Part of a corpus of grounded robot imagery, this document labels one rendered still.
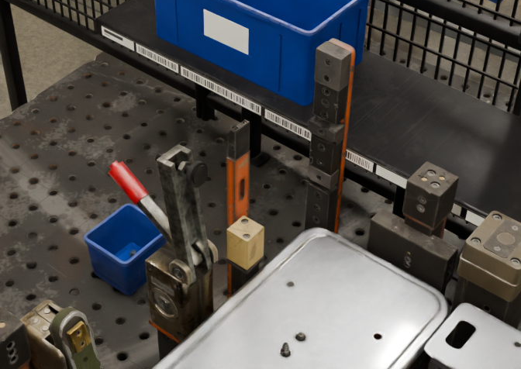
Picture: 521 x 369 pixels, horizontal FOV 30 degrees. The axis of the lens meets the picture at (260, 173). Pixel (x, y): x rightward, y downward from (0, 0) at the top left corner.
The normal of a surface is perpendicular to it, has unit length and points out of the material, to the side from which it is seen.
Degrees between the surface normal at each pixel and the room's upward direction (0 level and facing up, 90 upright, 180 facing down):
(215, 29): 90
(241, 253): 90
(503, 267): 88
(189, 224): 81
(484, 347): 0
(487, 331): 0
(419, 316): 0
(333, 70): 90
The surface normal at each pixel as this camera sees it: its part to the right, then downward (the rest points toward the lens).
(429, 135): 0.02, -0.75
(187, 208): 0.77, 0.31
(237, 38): -0.61, 0.52
